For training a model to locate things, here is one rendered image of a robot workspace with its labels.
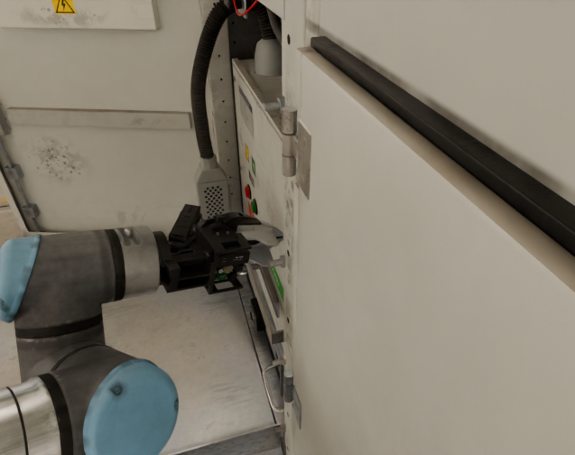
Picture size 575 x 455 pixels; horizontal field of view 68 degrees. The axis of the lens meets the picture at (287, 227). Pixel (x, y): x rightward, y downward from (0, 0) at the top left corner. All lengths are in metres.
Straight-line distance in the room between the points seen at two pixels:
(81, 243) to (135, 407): 0.21
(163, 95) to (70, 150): 0.32
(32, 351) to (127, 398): 0.17
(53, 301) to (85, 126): 0.77
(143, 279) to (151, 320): 0.56
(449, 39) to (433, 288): 0.09
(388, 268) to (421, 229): 0.04
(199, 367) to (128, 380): 0.59
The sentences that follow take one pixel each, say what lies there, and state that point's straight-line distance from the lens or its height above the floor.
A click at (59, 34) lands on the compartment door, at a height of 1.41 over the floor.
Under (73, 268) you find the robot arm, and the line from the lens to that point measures 0.52.
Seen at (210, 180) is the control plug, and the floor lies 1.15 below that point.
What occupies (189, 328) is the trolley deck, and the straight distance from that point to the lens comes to 1.06.
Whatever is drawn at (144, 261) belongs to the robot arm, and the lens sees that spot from 0.54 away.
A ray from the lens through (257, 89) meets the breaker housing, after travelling 0.76.
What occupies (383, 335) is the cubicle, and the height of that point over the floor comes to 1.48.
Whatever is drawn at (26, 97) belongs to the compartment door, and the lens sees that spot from 1.28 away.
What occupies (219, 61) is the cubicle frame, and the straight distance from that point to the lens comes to 1.00.
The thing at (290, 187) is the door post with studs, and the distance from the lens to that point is 0.41.
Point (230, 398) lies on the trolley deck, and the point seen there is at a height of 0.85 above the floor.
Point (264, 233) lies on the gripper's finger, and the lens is 0.64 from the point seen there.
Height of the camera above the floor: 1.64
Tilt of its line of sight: 37 degrees down
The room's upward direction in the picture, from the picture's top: straight up
